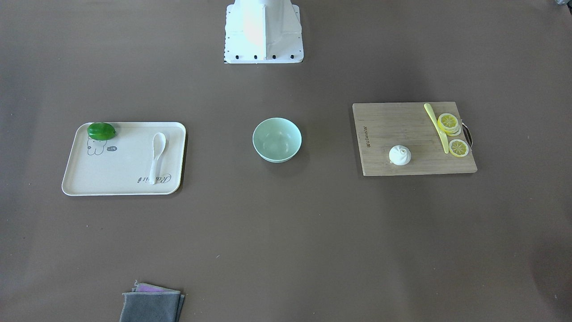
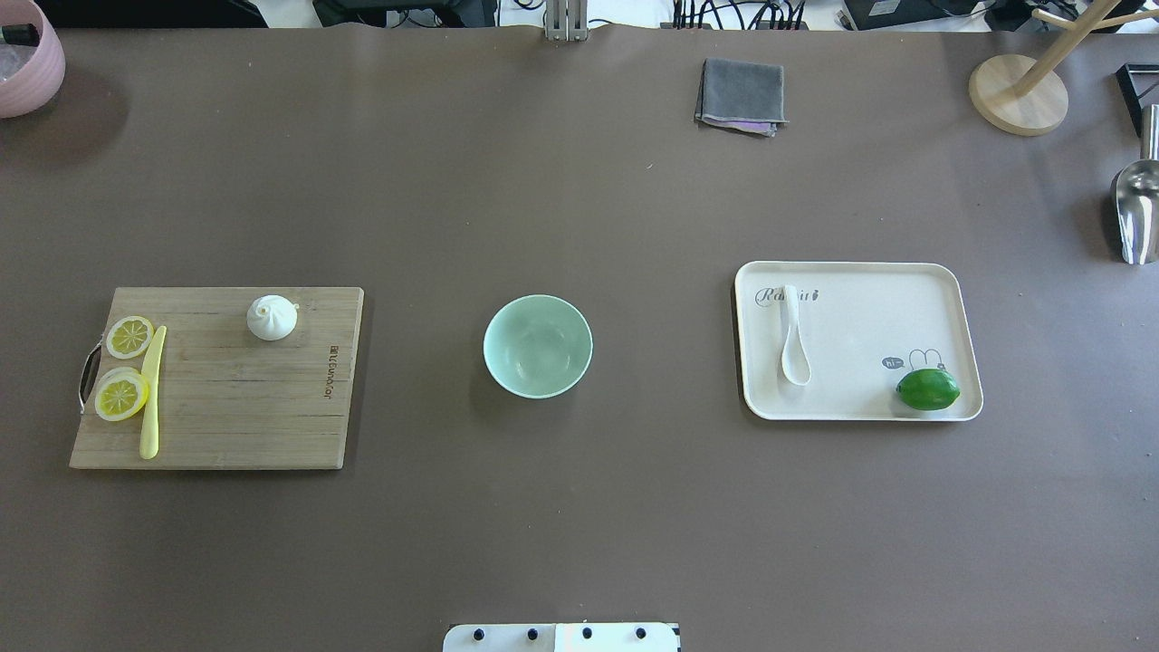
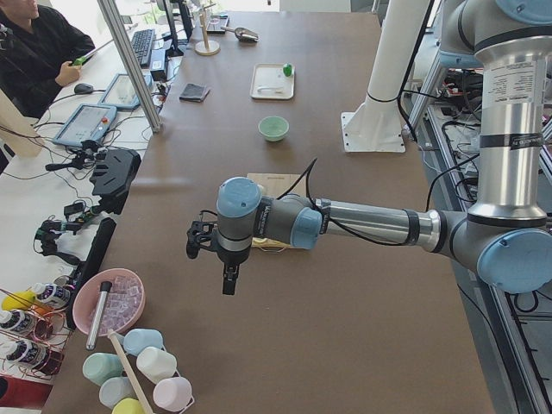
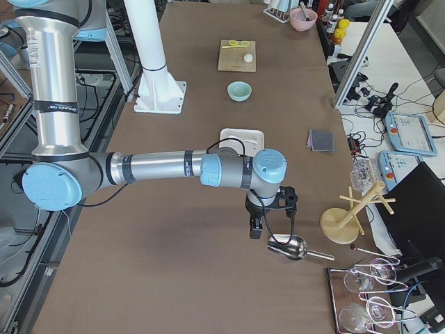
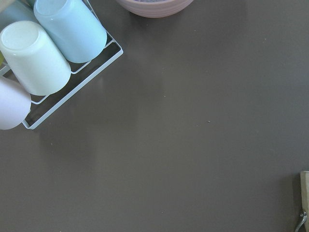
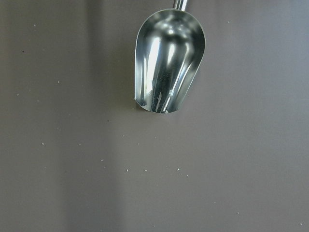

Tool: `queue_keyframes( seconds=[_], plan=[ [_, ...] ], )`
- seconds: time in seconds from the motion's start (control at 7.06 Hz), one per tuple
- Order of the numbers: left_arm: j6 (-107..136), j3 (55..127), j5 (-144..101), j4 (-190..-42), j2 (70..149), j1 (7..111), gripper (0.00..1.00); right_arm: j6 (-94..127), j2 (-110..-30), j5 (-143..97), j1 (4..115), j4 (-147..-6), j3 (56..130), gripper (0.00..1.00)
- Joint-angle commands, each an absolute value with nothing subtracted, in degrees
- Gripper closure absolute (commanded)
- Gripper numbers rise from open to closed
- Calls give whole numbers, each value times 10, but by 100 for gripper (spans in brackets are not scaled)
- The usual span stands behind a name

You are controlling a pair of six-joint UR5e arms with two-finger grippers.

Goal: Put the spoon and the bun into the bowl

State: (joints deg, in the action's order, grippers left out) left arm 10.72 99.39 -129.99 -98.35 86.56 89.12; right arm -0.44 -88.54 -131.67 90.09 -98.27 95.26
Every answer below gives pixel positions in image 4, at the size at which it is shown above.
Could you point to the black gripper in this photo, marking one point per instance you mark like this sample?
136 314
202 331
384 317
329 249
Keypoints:
253 211

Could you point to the white ceramic spoon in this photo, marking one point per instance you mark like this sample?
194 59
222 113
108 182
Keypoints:
245 140

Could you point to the white steamed bun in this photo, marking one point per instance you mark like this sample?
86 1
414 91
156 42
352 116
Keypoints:
248 58

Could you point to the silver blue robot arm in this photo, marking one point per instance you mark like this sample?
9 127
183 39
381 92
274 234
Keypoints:
64 171

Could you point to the mint green bowl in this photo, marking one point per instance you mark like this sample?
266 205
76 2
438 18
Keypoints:
239 91

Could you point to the pink bowl with ice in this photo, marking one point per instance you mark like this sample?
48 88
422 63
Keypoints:
298 20

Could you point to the metal scoop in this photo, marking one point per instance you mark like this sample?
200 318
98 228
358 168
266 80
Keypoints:
293 247

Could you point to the wooden cup tree stand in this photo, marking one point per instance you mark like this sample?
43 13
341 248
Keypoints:
343 226

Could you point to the cream rectangular tray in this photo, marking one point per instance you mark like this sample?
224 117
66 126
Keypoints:
239 146

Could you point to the grey folded cloth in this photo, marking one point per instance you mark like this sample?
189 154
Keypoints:
320 141

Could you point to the clear plastic cup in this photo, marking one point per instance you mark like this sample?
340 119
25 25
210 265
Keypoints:
364 174

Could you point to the wine glass rack tray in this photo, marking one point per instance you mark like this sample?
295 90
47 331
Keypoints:
361 297

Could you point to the blue teach pendant near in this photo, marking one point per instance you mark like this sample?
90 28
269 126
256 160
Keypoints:
394 166

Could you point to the blue teach pendant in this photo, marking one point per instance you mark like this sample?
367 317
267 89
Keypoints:
409 133
394 166

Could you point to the black monitor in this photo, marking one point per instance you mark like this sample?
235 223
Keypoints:
417 224

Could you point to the white pillar with base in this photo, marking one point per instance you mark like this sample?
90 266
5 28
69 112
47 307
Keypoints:
158 91

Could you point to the wooden cutting board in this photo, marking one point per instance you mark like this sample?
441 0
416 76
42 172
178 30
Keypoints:
231 60

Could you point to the blue teach pendant far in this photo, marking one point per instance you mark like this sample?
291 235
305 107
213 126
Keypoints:
409 133

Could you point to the yellow plastic knife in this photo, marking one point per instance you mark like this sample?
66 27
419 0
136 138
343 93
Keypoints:
230 47

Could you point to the metal muddler tube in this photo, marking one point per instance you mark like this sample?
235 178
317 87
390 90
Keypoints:
305 12

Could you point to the black camera bracket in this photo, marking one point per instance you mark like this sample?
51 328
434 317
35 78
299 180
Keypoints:
286 199

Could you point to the aluminium frame post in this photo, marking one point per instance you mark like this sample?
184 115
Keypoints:
379 14

